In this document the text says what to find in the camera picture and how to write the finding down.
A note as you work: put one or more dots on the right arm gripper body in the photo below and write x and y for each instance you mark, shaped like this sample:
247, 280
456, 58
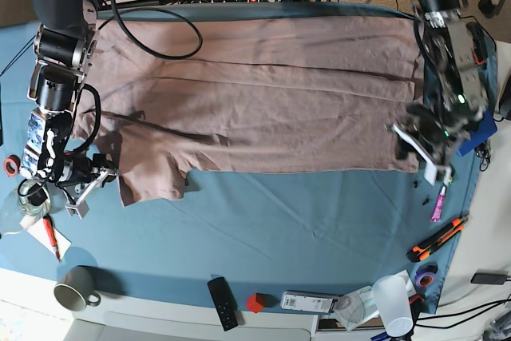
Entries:
76, 173

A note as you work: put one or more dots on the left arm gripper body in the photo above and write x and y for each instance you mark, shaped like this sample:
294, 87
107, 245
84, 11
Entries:
432, 141

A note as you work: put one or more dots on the dusty pink T-shirt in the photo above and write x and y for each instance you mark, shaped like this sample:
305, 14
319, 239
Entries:
268, 96

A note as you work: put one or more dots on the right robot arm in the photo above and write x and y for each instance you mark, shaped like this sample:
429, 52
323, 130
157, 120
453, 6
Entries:
63, 45

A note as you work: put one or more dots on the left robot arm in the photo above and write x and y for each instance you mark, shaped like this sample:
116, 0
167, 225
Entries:
454, 106

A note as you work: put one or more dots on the blue box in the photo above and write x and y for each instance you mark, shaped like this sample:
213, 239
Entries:
487, 127

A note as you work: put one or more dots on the red pen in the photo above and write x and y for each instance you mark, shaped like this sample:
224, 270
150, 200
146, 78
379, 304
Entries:
48, 225

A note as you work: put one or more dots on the white paper note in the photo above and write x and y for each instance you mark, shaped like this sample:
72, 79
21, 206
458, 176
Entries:
46, 234

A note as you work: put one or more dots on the red tape roll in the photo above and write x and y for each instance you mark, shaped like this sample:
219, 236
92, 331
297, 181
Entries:
11, 165

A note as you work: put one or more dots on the purple glue tube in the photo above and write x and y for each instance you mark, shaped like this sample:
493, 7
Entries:
438, 206

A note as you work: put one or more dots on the orange black tool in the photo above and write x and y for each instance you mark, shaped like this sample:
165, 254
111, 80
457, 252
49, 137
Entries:
480, 51

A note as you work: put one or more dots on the orange black utility knife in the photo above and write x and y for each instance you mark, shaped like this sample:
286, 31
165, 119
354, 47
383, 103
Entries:
427, 247

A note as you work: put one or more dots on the grey ceramic mug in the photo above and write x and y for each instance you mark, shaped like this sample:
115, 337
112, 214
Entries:
76, 291

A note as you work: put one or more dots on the purple tape roll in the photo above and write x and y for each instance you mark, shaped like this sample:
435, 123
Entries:
425, 276

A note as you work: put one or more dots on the translucent plastic cup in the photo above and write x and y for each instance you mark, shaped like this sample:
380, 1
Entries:
391, 299

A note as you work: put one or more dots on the blue table cloth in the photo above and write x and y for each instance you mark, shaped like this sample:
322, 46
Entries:
269, 233

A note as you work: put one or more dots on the black remote control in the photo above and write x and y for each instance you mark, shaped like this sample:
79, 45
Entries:
223, 302

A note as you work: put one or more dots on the white barcode device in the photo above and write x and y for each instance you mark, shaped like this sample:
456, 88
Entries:
309, 302

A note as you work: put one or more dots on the red cube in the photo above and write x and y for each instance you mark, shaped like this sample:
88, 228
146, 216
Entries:
256, 303

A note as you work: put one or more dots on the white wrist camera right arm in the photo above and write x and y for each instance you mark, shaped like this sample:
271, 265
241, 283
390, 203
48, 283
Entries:
79, 209

